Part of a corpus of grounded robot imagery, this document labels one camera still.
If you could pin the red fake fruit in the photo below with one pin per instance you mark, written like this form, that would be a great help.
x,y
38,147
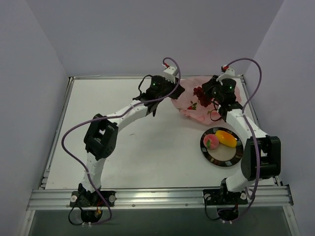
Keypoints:
x,y
193,106

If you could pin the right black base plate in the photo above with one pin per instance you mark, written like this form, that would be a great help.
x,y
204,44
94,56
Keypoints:
x,y
219,197

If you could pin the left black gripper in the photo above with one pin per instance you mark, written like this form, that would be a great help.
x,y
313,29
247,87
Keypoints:
x,y
173,89

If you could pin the orange fake fruit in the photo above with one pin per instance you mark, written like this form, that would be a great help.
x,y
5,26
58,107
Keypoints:
x,y
226,138

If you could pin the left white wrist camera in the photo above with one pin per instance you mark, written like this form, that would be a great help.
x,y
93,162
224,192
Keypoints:
x,y
170,74

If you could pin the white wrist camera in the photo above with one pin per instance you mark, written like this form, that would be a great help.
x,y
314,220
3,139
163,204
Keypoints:
x,y
227,73
170,74

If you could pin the pink fake peach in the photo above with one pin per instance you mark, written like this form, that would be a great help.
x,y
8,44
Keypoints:
x,y
211,141

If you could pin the pink plastic bag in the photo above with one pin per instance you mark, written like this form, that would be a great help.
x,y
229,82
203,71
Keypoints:
x,y
204,115

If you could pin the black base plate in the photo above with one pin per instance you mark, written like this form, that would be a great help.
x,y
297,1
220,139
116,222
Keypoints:
x,y
85,199
219,197

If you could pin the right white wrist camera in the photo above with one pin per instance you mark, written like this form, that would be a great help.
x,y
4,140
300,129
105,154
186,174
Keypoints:
x,y
227,73

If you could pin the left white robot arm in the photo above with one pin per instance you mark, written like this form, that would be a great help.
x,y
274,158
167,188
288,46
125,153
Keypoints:
x,y
101,137

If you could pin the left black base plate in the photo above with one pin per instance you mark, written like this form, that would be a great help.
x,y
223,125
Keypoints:
x,y
85,199

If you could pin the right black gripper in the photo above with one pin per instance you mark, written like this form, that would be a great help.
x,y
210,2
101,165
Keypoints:
x,y
209,87

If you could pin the dark red fake grapes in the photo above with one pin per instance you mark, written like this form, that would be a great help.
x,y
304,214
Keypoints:
x,y
202,98

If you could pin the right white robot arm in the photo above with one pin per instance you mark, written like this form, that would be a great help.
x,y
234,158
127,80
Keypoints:
x,y
262,153

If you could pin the black rimmed ceramic plate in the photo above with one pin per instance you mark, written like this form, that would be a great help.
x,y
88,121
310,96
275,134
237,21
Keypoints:
x,y
223,156

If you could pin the aluminium front rail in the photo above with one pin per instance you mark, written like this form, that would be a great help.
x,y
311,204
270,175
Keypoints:
x,y
189,197

